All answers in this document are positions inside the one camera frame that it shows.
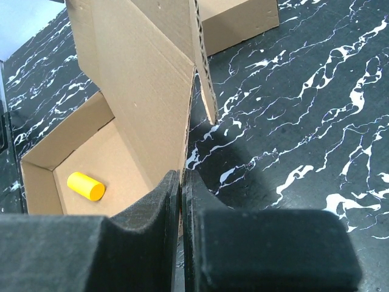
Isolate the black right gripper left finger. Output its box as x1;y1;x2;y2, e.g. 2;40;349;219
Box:
1;170;180;291

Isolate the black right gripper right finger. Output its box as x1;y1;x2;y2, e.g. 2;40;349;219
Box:
182;170;362;291

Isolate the yellow cylinder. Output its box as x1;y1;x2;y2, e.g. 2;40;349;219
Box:
67;172;105;201

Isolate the closed brown cardboard box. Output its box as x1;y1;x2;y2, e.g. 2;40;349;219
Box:
199;0;280;56

